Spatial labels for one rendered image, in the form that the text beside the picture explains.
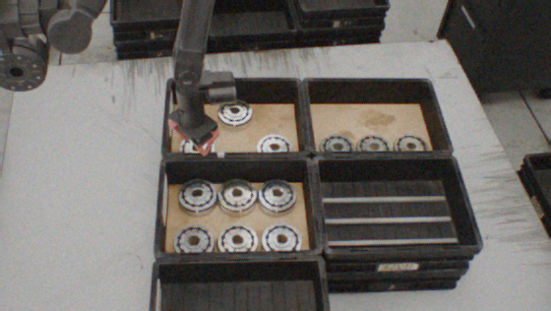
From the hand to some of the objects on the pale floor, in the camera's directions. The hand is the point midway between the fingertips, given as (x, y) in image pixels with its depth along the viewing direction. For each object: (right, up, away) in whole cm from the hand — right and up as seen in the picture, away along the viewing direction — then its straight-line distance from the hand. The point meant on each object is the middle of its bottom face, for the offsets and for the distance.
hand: (196, 145), depth 142 cm
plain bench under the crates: (+16, -71, +81) cm, 109 cm away
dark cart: (+139, +39, +179) cm, 230 cm away
